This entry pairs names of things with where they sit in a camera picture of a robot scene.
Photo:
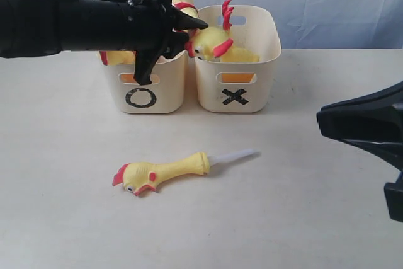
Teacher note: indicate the cream bin marked X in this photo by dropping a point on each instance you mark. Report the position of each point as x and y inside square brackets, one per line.
[242, 87]

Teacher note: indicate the headless chicken body piece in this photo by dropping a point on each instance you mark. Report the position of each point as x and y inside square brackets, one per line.
[235, 54]

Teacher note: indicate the whole rubber chicken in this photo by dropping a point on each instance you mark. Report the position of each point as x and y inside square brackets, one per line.
[209, 43]
[112, 60]

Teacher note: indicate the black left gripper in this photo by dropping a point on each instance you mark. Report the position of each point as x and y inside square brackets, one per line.
[155, 28]

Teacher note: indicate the broken chicken head piece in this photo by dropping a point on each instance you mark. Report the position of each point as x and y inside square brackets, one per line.
[139, 177]

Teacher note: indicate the cream bin marked O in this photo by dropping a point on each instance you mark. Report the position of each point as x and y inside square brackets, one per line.
[164, 95]

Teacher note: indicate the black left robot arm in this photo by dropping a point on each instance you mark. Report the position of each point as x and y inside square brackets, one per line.
[38, 28]

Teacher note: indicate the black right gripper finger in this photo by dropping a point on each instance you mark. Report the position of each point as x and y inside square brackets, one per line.
[372, 123]
[393, 197]

